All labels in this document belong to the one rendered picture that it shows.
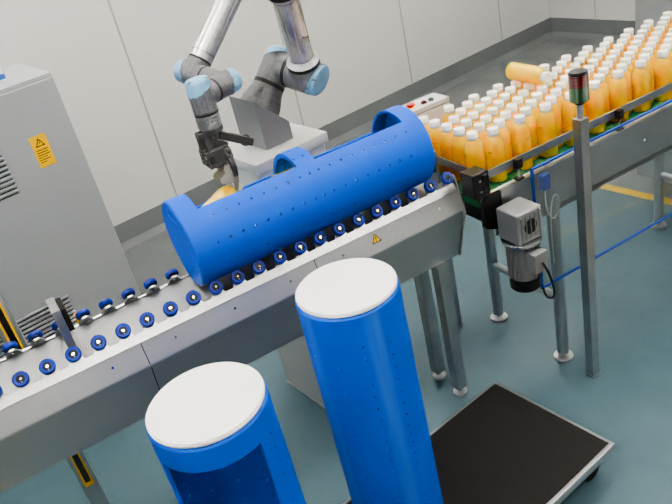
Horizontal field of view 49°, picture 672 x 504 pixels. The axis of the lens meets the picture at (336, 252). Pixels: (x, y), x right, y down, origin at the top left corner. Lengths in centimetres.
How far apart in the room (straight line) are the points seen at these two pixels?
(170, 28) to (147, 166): 91
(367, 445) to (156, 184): 338
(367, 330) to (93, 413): 89
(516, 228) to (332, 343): 89
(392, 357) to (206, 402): 53
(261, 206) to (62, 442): 91
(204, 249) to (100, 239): 157
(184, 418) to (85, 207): 208
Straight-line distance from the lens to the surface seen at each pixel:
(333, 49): 582
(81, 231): 366
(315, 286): 199
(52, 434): 234
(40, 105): 350
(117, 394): 231
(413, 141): 245
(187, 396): 175
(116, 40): 496
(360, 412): 205
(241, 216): 221
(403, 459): 219
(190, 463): 166
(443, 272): 275
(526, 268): 265
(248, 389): 170
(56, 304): 227
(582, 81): 253
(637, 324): 344
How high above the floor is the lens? 206
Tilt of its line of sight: 29 degrees down
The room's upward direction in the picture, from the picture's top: 14 degrees counter-clockwise
